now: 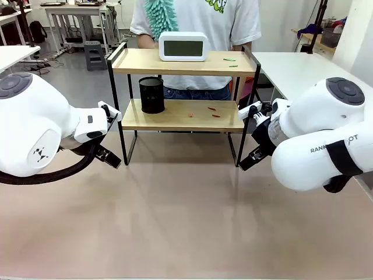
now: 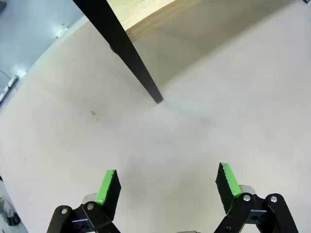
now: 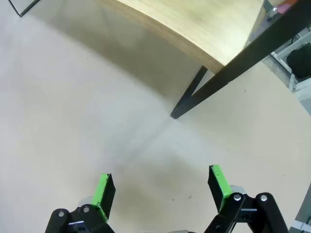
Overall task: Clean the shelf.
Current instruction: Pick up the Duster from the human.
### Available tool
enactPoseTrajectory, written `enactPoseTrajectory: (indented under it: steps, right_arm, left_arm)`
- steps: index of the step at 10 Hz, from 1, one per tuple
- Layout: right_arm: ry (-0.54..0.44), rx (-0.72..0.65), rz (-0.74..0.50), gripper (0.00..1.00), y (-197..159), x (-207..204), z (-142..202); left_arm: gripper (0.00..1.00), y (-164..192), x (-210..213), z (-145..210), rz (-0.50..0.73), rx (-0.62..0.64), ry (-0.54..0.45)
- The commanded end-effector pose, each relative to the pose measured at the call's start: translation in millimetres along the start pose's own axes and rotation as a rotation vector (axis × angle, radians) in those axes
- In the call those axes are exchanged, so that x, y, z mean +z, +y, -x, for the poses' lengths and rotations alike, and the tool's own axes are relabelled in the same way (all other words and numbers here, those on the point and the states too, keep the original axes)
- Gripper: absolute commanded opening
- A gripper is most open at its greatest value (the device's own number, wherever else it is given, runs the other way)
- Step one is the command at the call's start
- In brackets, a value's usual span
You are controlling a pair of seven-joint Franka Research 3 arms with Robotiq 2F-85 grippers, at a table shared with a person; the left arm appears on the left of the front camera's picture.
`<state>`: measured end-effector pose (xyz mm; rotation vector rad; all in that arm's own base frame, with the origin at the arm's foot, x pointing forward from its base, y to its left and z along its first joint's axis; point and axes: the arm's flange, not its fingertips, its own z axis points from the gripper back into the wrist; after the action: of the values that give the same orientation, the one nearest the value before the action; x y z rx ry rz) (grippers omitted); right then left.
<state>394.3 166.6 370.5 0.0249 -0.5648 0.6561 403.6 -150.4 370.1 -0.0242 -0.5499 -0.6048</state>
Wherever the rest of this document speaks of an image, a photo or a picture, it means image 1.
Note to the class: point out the grey storage bin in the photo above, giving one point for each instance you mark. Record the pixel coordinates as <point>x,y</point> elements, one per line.
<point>330,36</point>

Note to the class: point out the black stand pole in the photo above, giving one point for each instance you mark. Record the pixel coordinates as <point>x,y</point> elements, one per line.
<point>27,26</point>

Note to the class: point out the two-tier wooden metal shelf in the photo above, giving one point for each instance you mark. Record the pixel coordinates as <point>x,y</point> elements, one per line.
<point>180,119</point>

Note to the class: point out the large white side table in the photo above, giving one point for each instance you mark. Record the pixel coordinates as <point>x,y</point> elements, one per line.
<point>288,70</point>

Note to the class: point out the teal chenille duster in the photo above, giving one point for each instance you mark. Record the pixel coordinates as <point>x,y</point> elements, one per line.
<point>161,16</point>

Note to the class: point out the white background desk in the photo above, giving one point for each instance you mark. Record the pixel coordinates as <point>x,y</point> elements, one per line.
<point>75,11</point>

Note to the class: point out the black mesh pen holder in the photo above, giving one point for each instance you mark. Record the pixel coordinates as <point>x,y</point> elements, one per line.
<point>151,96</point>

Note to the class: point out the black backpack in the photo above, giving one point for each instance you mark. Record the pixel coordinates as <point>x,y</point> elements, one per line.
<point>38,32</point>

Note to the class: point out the wooden background bench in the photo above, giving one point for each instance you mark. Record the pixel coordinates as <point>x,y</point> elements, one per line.
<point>316,41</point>

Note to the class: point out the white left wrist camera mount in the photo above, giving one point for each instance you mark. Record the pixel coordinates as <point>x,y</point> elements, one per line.
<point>109,107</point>

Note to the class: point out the person in white T-shirt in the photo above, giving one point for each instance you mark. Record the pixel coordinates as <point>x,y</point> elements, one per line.
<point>204,17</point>

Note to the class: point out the blue cloth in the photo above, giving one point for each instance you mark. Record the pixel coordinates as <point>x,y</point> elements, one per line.
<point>309,29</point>

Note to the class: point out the grey plastic step stool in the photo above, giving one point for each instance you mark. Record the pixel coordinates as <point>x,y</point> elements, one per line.
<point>95,55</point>

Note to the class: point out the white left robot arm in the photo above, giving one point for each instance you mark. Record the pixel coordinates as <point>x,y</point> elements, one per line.
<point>35,116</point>

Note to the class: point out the person right forearm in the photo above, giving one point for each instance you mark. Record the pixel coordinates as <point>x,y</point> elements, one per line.
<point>145,41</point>

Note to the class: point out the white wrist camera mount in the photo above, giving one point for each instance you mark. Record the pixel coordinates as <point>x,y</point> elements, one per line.
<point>109,107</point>
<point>247,111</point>

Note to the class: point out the small white side table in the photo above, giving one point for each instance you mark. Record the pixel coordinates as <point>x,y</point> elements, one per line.
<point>14,55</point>

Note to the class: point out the white digital clock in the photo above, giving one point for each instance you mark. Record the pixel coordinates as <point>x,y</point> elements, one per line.
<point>183,46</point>

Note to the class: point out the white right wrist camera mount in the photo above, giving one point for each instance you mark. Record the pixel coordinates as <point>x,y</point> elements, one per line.
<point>247,111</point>

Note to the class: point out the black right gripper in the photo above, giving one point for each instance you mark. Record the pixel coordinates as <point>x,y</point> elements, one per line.
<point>263,135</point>

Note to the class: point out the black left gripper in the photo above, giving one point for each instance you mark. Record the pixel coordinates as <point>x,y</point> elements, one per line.
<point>97,146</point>

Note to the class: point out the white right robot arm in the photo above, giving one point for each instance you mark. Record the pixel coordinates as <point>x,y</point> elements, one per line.
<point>323,140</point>

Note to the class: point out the black tripod pole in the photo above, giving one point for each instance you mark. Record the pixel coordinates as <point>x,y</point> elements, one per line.
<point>317,26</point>

